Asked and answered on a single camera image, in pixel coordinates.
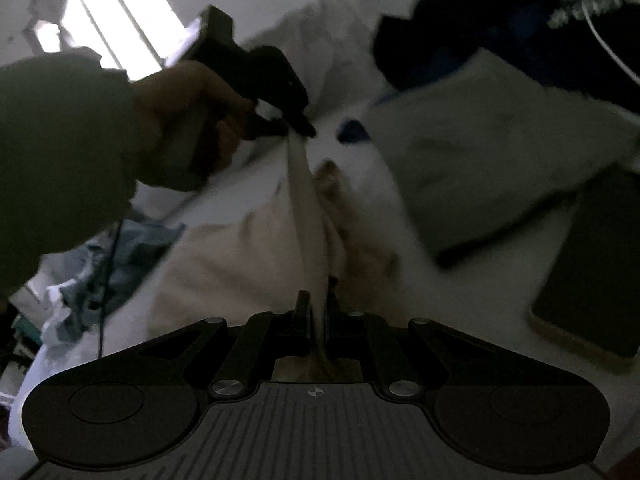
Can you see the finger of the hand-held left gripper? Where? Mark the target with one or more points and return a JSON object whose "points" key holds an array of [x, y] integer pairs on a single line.
{"points": [[300, 122], [265, 130]]}

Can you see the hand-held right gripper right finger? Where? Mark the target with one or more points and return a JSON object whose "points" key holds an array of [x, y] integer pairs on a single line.
{"points": [[342, 332]]}

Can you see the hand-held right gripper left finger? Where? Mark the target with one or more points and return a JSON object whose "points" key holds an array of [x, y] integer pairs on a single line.
{"points": [[301, 327]]}

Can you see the beige shirt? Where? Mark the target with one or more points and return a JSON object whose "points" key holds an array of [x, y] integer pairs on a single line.
{"points": [[240, 260]]}

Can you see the person's left hand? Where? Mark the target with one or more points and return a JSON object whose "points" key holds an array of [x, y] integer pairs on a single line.
{"points": [[160, 120]]}

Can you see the blue garment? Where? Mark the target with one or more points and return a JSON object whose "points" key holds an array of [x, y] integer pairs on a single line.
{"points": [[352, 132]]}

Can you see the light blue printed quilt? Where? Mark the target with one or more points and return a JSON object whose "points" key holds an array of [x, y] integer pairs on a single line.
{"points": [[340, 50]]}

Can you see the black garment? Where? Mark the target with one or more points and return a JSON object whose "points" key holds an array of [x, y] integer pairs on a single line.
{"points": [[425, 25]]}

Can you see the light grey bed sheet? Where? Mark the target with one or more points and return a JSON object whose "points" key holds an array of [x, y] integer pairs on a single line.
{"points": [[500, 300]]}

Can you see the grey-blue crumpled garment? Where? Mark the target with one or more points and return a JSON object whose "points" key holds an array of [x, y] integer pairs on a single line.
{"points": [[135, 250]]}

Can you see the olive green garment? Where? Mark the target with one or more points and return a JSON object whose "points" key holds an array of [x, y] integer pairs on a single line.
{"points": [[490, 160]]}

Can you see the phone with beige case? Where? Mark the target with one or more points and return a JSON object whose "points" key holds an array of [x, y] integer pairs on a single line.
{"points": [[595, 270]]}

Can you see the dark garment with white print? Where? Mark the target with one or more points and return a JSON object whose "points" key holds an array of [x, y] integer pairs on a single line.
{"points": [[565, 60]]}

